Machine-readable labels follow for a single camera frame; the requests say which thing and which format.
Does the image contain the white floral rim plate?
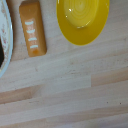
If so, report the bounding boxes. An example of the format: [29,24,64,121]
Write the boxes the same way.
[0,0,15,79]

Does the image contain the yellow bowl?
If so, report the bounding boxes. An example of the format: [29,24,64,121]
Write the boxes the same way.
[55,0,111,46]

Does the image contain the orange rectangular block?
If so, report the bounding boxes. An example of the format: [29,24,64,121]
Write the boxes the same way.
[18,0,48,58]

